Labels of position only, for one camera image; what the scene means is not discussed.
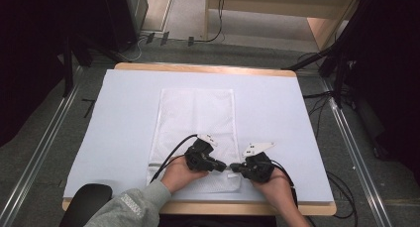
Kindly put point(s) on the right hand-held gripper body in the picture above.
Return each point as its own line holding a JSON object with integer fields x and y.
{"x": 259, "y": 169}

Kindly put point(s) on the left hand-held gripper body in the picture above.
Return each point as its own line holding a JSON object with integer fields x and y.
{"x": 198, "y": 157}

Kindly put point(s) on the white mesh laundry bag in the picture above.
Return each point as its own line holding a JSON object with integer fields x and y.
{"x": 194, "y": 121}

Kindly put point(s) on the person's left hand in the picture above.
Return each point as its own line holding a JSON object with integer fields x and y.
{"x": 180, "y": 175}

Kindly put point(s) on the person's right hand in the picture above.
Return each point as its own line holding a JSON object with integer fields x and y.
{"x": 279, "y": 190}

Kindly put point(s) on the wooden table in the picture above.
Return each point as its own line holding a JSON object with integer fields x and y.
{"x": 214, "y": 207}

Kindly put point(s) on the white table mat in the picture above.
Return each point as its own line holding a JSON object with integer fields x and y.
{"x": 115, "y": 137}

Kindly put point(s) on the black chair armrest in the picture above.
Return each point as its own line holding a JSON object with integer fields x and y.
{"x": 85, "y": 200}

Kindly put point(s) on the black metal stand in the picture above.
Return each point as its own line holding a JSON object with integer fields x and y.
{"x": 336, "y": 65}
{"x": 68, "y": 68}

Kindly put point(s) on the light wooden furniture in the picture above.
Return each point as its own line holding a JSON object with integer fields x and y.
{"x": 317, "y": 25}

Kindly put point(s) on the black cabinet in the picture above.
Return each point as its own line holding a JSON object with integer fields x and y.
{"x": 125, "y": 15}

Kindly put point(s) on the aluminium floor rail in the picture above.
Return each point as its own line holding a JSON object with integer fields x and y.
{"x": 36, "y": 154}
{"x": 356, "y": 157}

